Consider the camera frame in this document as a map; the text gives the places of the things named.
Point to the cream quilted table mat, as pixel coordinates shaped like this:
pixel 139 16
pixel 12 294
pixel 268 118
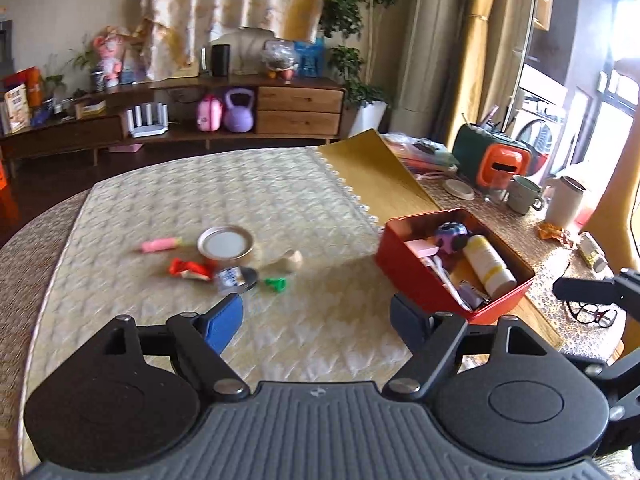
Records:
pixel 200 195

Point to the white framed sunglasses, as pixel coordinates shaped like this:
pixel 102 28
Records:
pixel 445 275

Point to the wooden television cabinet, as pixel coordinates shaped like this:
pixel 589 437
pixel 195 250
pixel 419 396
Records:
pixel 300 110

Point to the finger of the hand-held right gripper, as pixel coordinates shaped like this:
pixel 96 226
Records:
pixel 625 385
pixel 585 290

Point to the small white packet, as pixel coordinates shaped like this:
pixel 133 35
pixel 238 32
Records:
pixel 592 252

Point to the purple nail clipper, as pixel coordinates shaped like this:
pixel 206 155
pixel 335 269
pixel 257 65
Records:
pixel 472 292

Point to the white round coaster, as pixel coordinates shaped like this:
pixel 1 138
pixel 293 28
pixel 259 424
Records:
pixel 459 189

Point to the small bottle with black cap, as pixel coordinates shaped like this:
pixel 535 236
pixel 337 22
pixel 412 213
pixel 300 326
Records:
pixel 232 277

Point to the pink flat tray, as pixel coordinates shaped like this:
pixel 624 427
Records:
pixel 125 147

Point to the tall potted tree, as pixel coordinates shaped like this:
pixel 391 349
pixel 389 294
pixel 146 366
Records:
pixel 345 15

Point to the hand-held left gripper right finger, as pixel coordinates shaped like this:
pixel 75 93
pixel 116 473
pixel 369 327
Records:
pixel 407 322

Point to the black coffee machine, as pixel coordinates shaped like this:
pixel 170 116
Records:
pixel 5 40

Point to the clear drinking glass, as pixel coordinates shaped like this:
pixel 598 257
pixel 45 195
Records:
pixel 495 195

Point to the orange snack wrapper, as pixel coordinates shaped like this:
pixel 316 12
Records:
pixel 552 234

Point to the white beige tumbler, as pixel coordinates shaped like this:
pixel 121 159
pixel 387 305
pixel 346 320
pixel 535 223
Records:
pixel 565 205

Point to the dark framed eyeglasses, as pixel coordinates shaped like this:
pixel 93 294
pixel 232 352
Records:
pixel 595 316

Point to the small beige toy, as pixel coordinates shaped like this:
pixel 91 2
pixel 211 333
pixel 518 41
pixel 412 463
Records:
pixel 285 261

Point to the black cylinder speaker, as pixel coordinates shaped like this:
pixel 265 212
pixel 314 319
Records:
pixel 221 60

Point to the red metal tin box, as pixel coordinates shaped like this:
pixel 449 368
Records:
pixel 400 267

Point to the pink highlighter pen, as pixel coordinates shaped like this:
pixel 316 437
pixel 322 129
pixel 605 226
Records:
pixel 160 245

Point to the small green clip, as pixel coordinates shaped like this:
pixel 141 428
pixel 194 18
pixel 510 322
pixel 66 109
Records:
pixel 276 285

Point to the pink toy case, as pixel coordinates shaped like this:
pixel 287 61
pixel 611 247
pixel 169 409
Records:
pixel 210 116

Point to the pale green mug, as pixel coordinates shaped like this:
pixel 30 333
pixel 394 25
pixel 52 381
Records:
pixel 522 197

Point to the white and brown snack bag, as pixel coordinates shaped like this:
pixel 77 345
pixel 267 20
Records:
pixel 16 109

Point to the small cardboard box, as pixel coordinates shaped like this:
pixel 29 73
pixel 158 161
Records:
pixel 90 109

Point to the gold placemat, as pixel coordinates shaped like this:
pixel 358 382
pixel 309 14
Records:
pixel 370 175

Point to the yellow curtain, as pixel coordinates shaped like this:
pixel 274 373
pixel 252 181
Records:
pixel 492 35

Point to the purple ball toy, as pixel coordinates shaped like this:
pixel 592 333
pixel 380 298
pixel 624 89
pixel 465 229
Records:
pixel 450 240

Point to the round metal jar lid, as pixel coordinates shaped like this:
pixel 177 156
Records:
pixel 225 245

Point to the blue picture box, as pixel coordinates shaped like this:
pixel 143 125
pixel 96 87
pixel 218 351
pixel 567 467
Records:
pixel 310 59

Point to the purple kettlebell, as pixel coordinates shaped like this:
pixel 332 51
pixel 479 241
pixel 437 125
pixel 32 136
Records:
pixel 240 116

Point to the red and orange gift boxes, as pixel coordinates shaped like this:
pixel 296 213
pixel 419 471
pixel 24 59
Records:
pixel 27 82

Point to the orange and green desk organizer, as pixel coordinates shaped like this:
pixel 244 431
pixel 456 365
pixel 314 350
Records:
pixel 480 155

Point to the small green potted plant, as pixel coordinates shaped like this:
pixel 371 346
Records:
pixel 56 80

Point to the white router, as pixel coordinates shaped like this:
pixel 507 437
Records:
pixel 147 130

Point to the red candy wrapper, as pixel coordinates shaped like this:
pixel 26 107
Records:
pixel 190 270

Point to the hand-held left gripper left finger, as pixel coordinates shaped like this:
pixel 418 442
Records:
pixel 222 322

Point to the pink sticky note pad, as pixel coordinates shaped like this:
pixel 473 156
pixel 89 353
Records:
pixel 420 249

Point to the standing air conditioner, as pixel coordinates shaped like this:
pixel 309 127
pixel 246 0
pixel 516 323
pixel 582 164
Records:
pixel 425 50

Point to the white bottle with yellow label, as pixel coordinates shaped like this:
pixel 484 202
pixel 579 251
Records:
pixel 487 265

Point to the large yellow dinosaur toy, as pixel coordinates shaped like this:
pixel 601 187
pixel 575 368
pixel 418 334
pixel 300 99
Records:
pixel 620 210

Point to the clear plastic bag of fruit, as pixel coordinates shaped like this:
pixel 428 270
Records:
pixel 279 57

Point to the white washing machine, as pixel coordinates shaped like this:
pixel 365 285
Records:
pixel 540 130

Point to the pink plush doll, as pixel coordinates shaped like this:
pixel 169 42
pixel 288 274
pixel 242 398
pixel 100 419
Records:
pixel 111 55

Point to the small plant in patterned vase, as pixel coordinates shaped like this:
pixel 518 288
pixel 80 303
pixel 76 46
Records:
pixel 96 81

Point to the orange gift bag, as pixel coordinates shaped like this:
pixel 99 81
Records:
pixel 4 180

